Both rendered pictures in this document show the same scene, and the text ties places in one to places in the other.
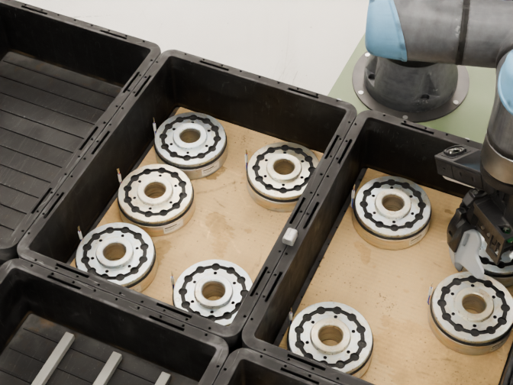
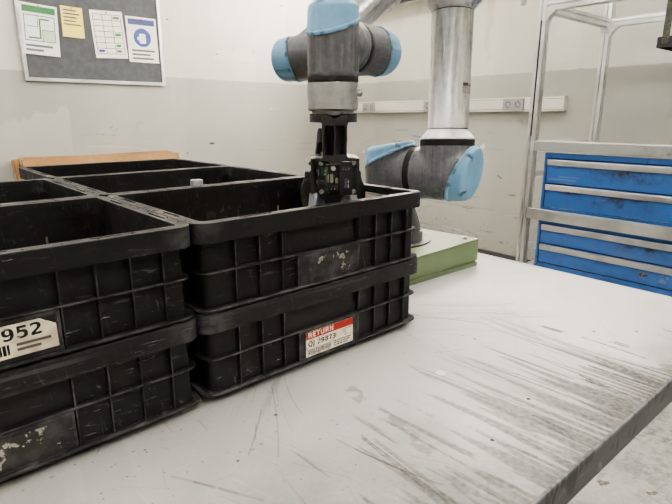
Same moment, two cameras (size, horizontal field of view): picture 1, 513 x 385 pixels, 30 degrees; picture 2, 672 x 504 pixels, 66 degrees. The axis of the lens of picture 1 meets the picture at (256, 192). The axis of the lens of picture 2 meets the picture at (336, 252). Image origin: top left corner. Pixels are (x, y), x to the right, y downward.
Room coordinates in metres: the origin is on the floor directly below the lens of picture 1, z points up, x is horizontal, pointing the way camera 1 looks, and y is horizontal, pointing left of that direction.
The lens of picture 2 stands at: (-0.04, -0.60, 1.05)
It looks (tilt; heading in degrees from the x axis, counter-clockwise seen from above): 15 degrees down; 23
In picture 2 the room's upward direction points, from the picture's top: straight up
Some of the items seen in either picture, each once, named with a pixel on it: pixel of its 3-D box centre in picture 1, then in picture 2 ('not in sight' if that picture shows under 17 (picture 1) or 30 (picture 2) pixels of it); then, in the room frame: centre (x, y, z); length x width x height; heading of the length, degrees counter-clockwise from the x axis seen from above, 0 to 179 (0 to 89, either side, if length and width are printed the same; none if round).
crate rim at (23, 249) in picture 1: (196, 181); (182, 182); (0.79, 0.08, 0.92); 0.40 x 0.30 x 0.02; 154
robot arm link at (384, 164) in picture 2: not in sight; (392, 170); (1.12, -0.26, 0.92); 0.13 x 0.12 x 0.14; 78
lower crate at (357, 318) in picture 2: not in sight; (271, 296); (0.66, -0.19, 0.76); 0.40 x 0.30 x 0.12; 154
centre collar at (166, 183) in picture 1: (155, 191); not in sight; (0.82, 0.14, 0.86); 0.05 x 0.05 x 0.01
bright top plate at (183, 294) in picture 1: (214, 293); not in sight; (0.66, 0.06, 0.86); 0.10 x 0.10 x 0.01
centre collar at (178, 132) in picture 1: (190, 136); not in sight; (0.92, 0.09, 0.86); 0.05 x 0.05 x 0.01
